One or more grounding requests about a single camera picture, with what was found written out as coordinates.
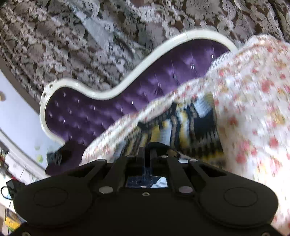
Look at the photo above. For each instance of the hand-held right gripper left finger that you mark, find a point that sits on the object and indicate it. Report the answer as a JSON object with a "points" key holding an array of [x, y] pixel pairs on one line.
{"points": [[140, 157]]}

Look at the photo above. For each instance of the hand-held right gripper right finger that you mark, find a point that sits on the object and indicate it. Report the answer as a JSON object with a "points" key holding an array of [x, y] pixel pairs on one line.
{"points": [[156, 156]]}

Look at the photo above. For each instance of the patterned knit sweater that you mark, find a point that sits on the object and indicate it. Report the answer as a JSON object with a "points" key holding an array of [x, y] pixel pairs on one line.
{"points": [[192, 127]]}

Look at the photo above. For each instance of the dark crumpled cloth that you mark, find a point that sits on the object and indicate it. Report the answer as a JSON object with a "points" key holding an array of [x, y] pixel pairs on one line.
{"points": [[61, 156]]}

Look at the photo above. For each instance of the floral blanket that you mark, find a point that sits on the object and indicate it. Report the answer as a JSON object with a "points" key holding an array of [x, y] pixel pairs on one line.
{"points": [[253, 102]]}

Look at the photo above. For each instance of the brown damask curtain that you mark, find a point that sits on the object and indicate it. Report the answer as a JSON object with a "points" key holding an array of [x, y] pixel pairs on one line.
{"points": [[136, 22]]}

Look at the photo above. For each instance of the grey curtain tieback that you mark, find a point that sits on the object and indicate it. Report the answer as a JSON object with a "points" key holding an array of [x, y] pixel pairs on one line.
{"points": [[92, 27]]}

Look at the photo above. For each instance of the purple tufted sofa white frame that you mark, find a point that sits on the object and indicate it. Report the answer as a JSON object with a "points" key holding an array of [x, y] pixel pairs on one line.
{"points": [[136, 90]]}

